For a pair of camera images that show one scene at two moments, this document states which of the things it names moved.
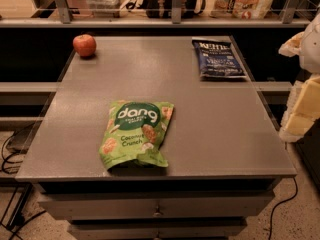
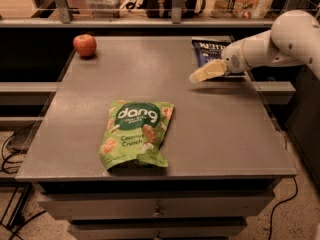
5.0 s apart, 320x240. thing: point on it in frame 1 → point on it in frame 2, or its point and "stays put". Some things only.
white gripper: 312,49 → 233,57
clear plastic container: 103,0 stays put
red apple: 85,45 stays put
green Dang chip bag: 134,132 stays put
